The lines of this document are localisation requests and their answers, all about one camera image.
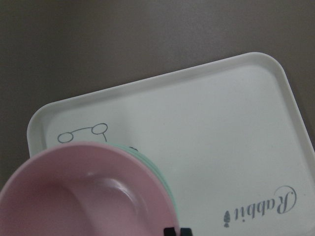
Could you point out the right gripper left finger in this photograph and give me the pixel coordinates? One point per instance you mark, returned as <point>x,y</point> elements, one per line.
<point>169,232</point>

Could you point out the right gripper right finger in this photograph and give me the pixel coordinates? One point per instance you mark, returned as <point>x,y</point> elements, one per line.
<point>185,232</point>

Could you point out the small pink bowl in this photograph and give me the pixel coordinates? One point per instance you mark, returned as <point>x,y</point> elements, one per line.
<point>85,189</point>

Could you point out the top green bowl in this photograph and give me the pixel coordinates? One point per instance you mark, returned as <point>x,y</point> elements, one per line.
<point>150,164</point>

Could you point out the cream rabbit serving tray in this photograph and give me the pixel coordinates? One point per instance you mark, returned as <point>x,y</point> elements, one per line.
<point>227,136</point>

